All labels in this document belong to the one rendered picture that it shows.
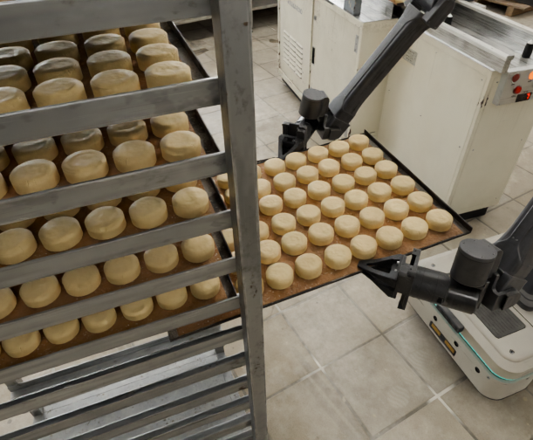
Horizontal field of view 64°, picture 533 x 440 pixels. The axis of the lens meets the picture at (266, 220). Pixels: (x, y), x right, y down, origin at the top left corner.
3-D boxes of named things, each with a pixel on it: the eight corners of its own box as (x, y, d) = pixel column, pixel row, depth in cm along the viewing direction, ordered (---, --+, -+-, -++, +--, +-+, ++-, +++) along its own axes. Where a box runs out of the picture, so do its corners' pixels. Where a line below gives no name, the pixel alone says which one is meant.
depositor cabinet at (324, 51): (277, 82, 355) (277, -33, 299) (355, 70, 371) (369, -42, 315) (345, 165, 264) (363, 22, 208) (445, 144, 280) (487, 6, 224)
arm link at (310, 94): (340, 140, 118) (328, 121, 123) (352, 102, 109) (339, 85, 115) (300, 142, 114) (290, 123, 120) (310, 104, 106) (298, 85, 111)
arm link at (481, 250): (517, 305, 74) (477, 275, 81) (543, 251, 68) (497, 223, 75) (467, 325, 70) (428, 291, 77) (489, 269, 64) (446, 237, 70)
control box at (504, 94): (490, 102, 174) (502, 69, 164) (538, 93, 179) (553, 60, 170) (497, 106, 171) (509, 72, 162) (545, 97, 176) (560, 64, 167)
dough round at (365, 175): (370, 189, 95) (372, 182, 93) (350, 182, 97) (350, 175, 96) (379, 176, 98) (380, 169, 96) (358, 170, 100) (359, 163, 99)
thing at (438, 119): (371, 159, 269) (398, 5, 209) (419, 148, 276) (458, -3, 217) (437, 231, 219) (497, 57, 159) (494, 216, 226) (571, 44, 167)
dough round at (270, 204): (283, 216, 90) (282, 209, 89) (259, 216, 91) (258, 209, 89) (283, 200, 94) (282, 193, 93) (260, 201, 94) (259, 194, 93)
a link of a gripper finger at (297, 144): (267, 148, 104) (282, 130, 110) (268, 173, 109) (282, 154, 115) (293, 154, 102) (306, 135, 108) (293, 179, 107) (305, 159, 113)
